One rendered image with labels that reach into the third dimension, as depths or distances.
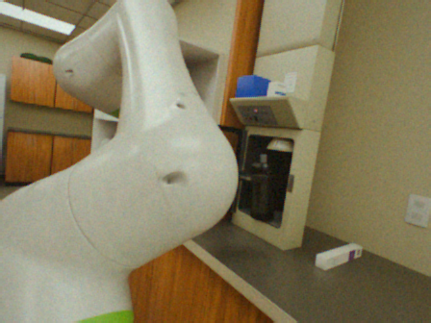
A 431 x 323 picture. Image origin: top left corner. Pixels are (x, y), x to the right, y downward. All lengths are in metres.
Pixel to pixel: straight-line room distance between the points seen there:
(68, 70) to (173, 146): 0.44
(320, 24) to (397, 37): 0.44
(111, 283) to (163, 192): 0.12
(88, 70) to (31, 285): 0.42
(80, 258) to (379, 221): 1.26
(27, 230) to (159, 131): 0.15
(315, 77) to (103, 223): 0.96
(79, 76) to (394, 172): 1.20
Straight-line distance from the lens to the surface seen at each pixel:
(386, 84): 1.44
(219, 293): 1.02
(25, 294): 0.30
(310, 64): 1.11
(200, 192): 0.23
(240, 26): 1.36
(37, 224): 0.30
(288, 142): 1.15
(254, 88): 1.13
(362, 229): 1.43
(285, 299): 0.83
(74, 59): 0.63
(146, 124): 0.25
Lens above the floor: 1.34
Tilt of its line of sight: 5 degrees down
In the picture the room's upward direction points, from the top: 8 degrees clockwise
